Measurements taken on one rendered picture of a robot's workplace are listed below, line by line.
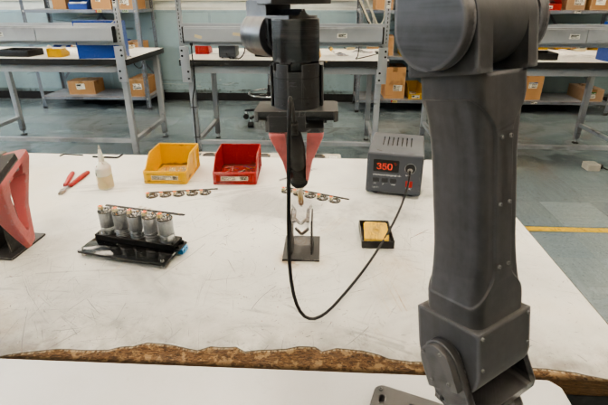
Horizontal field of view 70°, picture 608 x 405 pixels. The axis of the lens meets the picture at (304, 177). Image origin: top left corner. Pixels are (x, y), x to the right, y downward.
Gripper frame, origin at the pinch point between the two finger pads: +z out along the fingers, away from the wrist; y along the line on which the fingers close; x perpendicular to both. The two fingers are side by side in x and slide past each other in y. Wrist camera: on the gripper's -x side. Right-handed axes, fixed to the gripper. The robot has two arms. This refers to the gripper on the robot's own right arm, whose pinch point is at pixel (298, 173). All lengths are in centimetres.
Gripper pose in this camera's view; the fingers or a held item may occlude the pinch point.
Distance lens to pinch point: 57.8
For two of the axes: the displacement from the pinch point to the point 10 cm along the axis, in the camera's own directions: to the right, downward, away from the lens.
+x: -0.5, 3.6, -9.3
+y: -10.0, 0.0, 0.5
